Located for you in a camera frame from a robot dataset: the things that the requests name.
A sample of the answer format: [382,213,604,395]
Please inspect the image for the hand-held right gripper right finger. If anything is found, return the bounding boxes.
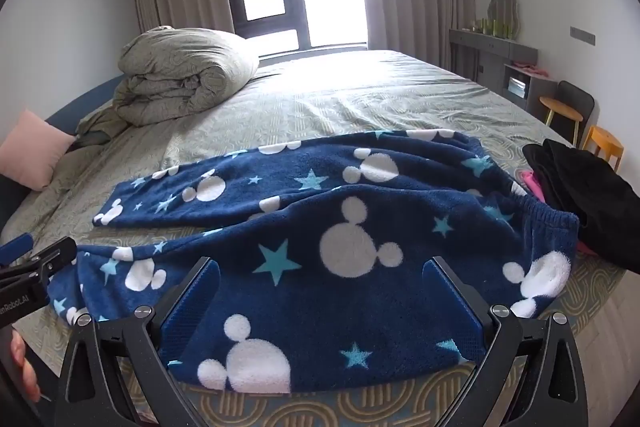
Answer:
[422,256,591,427]

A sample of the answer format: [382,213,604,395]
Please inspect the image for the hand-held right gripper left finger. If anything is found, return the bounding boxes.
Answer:
[52,256,223,427]

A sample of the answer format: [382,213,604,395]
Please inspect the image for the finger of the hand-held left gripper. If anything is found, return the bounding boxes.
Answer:
[0,237,79,284]
[0,233,35,266]

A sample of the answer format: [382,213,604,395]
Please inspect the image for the blue fleece printed pants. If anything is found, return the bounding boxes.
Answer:
[46,129,581,395]

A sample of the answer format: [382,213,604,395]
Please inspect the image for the person's left hand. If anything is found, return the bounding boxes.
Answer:
[9,328,42,404]

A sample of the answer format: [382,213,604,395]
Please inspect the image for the pink pillow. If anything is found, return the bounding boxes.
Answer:
[0,109,77,188]

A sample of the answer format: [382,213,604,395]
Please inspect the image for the pink garment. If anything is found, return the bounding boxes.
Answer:
[521,171,597,256]

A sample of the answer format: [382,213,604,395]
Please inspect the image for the blue bed headboard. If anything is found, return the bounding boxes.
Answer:
[44,74,126,138]

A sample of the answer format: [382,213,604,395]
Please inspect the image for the black garment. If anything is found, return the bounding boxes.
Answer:
[521,138,640,271]

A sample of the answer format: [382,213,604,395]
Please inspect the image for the folded beige duvet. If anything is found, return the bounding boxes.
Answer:
[77,26,260,142]

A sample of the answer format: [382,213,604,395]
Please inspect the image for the yellow wooden stool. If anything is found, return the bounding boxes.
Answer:
[581,125,625,172]

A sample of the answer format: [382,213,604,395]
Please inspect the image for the bed with patterned sheet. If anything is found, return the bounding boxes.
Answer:
[0,49,628,427]

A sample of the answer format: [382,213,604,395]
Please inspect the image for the black chair with wooden seat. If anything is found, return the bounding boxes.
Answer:
[539,80,596,148]

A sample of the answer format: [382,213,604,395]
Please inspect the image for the grey vanity desk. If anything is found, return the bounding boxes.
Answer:
[448,28,559,110]

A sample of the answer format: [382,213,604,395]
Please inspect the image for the cloud shaped mirror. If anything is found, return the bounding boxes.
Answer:
[487,0,521,40]

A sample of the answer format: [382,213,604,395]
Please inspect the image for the grey wall switch panel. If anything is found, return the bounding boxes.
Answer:
[570,26,598,46]

